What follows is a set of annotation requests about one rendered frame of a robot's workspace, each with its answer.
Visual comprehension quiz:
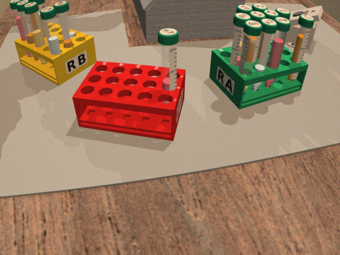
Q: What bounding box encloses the red test tube rack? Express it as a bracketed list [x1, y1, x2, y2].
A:
[72, 61, 185, 141]

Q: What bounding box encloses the green test tube rack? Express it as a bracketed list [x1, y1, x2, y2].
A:
[209, 46, 309, 109]

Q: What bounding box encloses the beige bench mat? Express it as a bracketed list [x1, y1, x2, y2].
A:
[0, 9, 340, 198]

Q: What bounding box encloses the yellow test tube rack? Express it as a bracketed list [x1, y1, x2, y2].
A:
[14, 24, 97, 86]

